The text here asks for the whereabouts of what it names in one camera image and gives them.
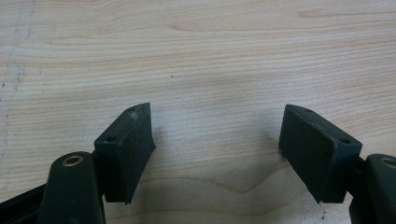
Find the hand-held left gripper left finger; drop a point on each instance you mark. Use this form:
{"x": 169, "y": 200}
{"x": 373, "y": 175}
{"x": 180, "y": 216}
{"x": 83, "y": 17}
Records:
{"x": 124, "y": 149}

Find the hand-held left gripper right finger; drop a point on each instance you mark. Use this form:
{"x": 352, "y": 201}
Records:
{"x": 314, "y": 152}

